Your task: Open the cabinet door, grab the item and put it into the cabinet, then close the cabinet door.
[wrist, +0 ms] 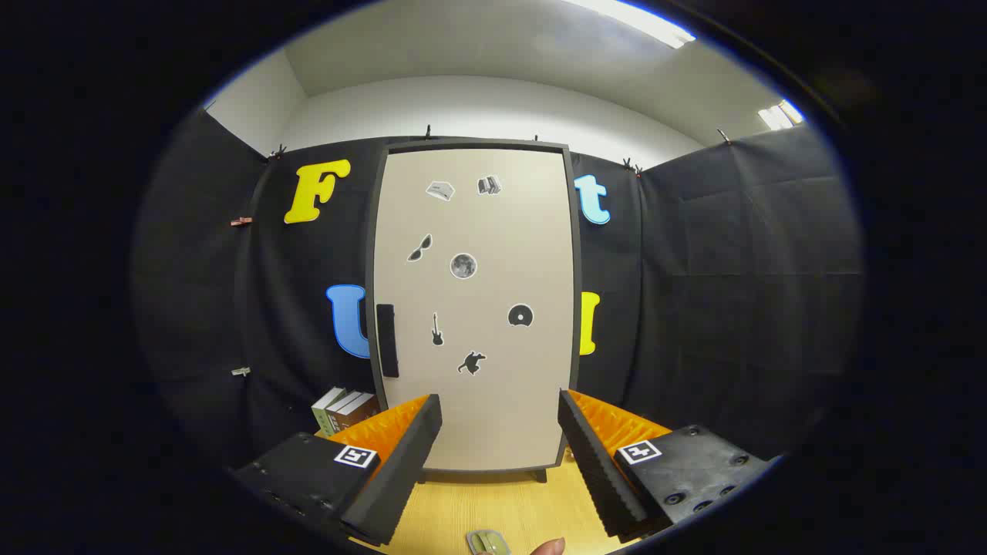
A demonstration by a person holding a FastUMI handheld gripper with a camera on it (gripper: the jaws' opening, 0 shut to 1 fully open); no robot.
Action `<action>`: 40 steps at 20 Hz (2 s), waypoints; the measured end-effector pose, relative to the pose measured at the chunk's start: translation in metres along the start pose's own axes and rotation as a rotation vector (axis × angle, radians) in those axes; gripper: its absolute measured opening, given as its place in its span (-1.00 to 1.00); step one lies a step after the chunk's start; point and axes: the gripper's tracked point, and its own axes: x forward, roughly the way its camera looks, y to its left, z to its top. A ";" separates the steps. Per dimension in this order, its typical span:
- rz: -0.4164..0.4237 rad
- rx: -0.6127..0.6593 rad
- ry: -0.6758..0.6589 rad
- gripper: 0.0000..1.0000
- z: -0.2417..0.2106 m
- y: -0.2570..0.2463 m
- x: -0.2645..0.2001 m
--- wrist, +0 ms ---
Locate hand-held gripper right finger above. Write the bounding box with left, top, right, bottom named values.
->
left=557, top=389, right=776, bottom=544

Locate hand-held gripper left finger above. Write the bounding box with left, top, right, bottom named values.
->
left=230, top=393, right=444, bottom=548

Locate clear tape roll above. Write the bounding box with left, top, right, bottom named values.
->
left=466, top=529, right=512, bottom=555

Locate grey spine book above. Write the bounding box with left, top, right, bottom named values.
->
left=325, top=391, right=365, bottom=432

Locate green spine book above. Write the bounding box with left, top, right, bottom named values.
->
left=312, top=387, right=346, bottom=437

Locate dark grey cabinet body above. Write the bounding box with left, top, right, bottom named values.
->
left=364, top=139, right=584, bottom=485

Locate black backdrop cloth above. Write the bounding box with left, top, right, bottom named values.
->
left=131, top=108, right=864, bottom=473

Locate small ceiling light panel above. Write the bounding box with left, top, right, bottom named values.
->
left=758, top=99, right=804, bottom=130

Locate long ceiling light panel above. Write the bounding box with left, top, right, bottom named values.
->
left=567, top=0, right=696, bottom=49

